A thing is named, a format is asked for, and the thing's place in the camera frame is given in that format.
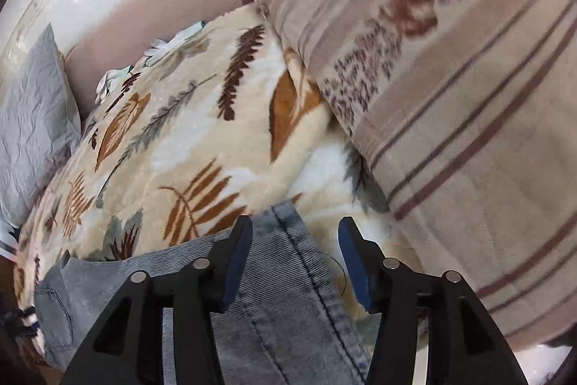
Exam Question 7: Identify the grey-blue denim pants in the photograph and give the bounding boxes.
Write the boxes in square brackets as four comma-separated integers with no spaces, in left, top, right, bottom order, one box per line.
[34,201,376,385]

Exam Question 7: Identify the pink padded headboard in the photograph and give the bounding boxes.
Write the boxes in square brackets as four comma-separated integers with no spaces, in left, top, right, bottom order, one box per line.
[63,0,260,119]

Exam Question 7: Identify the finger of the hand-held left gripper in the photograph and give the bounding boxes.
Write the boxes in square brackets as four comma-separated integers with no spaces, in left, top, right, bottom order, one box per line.
[2,307,38,339]

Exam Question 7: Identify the leaf-print fleece blanket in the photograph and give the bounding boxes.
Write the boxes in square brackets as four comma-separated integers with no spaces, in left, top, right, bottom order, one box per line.
[11,4,429,368]

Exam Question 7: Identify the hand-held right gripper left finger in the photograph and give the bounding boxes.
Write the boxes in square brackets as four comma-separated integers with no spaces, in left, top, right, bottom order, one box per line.
[60,215,254,385]

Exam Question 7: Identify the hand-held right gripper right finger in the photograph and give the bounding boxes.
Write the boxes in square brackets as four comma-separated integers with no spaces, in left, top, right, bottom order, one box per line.
[338,216,527,385]

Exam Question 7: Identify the striped beige folded quilt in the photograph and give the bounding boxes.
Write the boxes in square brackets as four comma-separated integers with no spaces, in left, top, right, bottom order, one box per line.
[248,0,577,350]

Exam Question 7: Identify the grey quilted pillow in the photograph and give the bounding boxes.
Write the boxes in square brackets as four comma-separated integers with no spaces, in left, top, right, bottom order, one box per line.
[0,23,83,228]

